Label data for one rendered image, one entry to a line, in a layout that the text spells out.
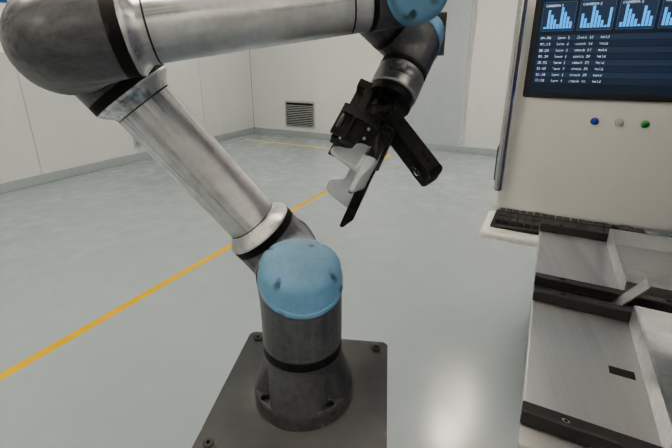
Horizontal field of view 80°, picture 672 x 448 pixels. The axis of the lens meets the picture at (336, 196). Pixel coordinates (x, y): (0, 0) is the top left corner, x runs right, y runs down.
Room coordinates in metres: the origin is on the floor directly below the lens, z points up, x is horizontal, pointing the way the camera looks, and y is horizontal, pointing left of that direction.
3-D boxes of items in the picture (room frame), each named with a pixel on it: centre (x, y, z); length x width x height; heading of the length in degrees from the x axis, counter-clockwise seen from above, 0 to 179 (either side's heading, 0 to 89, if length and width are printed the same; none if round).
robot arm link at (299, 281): (0.51, 0.05, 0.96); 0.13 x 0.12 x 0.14; 15
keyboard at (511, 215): (1.08, -0.67, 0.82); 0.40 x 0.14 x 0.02; 62
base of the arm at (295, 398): (0.50, 0.05, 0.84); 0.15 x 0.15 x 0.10
